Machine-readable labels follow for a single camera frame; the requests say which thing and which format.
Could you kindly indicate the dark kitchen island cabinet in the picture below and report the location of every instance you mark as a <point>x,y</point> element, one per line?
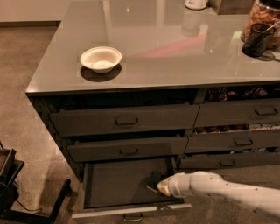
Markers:
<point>170,55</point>

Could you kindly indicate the white paper bowl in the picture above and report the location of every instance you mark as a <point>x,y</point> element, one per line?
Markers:
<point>101,59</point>

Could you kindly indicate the black mesh cup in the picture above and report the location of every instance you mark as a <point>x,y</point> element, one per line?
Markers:
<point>258,39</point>

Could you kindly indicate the middle left drawer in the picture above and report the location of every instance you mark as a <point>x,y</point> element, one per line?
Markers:
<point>127,148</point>

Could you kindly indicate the glass jar of snacks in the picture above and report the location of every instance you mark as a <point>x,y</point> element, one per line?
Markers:
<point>266,12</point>

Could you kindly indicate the open bottom left drawer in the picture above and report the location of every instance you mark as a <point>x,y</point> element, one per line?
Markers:
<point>117,191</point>

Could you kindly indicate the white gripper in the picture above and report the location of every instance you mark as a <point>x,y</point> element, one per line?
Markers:
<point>174,185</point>

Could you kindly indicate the white container on counter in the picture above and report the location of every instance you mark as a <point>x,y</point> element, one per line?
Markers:
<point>196,4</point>

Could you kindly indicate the top right drawer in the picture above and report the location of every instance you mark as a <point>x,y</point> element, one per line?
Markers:
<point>220,113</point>

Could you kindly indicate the top left drawer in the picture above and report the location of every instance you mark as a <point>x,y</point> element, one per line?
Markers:
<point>87,122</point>

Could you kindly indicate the middle right drawer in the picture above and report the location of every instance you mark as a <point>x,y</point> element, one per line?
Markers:
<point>233,141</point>

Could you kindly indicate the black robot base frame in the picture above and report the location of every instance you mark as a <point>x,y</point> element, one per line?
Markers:
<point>11,210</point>

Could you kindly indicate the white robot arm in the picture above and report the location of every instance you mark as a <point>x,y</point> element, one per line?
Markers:
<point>255,198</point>

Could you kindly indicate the green and yellow sponge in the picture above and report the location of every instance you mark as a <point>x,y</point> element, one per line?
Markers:
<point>153,180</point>

